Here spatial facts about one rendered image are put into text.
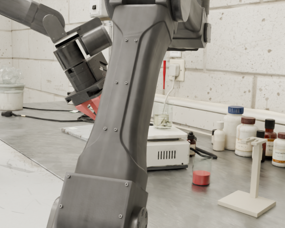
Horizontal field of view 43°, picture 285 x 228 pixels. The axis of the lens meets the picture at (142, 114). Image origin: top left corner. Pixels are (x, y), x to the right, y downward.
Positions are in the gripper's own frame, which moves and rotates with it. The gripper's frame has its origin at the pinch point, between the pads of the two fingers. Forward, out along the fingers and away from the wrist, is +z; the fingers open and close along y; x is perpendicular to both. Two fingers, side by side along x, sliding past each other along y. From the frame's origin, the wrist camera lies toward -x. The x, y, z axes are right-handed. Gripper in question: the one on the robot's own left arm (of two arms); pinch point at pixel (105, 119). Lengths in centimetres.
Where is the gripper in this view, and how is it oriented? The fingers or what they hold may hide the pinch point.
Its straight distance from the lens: 87.2
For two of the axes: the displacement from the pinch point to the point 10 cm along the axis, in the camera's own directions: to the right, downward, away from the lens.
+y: -8.5, 3.1, 4.4
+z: 4.5, 8.5, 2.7
